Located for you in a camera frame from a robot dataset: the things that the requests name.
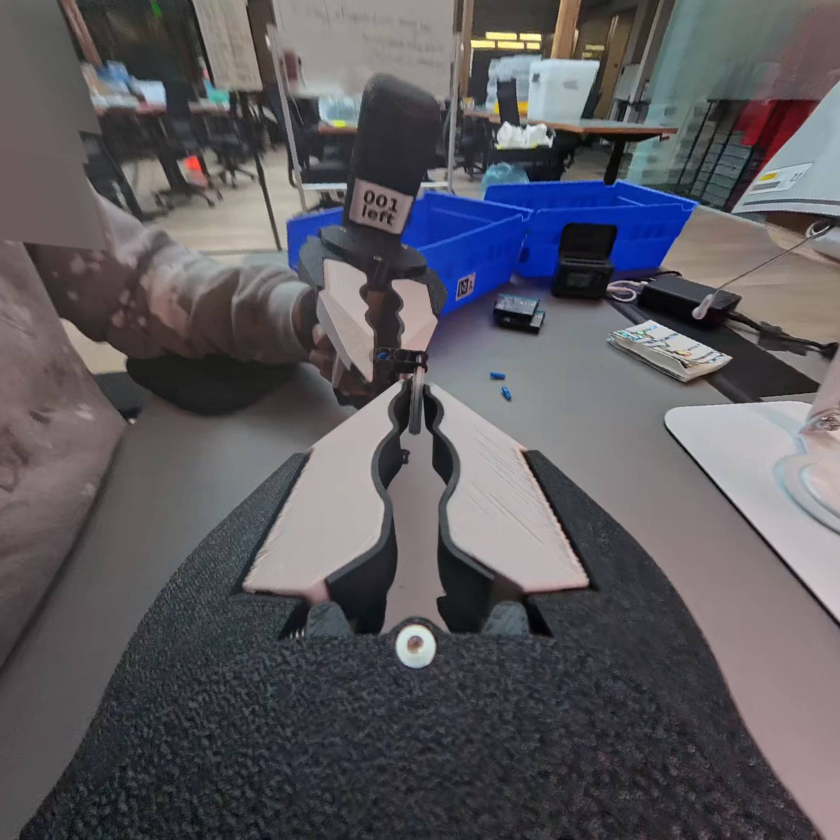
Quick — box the person's left forearm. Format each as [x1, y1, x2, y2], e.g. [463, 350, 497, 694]
[26, 193, 317, 364]

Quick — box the black power cable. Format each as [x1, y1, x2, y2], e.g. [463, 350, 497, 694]
[727, 310, 837, 358]

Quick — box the grey desk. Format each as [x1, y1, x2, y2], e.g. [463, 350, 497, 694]
[0, 252, 840, 840]

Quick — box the holographic sticker sheet booklet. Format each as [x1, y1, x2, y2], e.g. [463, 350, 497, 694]
[606, 319, 733, 383]

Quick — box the black charger case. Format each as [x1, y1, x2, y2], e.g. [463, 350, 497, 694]
[550, 223, 619, 301]

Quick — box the blue plastic bin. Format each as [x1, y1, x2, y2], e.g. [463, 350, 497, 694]
[287, 190, 534, 317]
[483, 179, 700, 280]

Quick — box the person's left hand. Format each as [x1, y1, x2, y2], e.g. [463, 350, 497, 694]
[307, 322, 375, 405]

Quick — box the paper flipchart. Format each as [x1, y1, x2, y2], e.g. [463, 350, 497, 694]
[190, 0, 265, 94]

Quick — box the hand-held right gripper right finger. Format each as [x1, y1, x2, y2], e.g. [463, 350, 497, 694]
[423, 382, 592, 596]

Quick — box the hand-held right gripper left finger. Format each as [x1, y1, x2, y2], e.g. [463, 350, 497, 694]
[243, 381, 403, 605]

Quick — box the white desk mat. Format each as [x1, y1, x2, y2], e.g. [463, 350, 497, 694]
[665, 400, 840, 624]

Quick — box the grey device with yellow label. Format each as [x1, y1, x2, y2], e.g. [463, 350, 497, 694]
[730, 84, 840, 219]

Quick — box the black power adapter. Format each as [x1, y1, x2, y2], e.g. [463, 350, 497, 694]
[638, 273, 744, 327]

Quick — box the black battery pack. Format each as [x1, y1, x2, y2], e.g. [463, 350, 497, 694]
[492, 293, 547, 336]

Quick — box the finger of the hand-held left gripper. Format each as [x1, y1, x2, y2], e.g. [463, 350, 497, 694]
[315, 259, 382, 389]
[386, 277, 441, 357]

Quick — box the thin cable with white tip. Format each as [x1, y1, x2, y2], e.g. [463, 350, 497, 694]
[692, 222, 837, 321]

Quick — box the white storage box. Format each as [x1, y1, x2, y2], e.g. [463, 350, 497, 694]
[527, 58, 601, 123]

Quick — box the whiteboard on stand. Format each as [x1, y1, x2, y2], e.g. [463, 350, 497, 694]
[266, 0, 460, 211]

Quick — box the wooden background table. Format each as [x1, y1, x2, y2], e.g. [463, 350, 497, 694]
[462, 108, 678, 186]

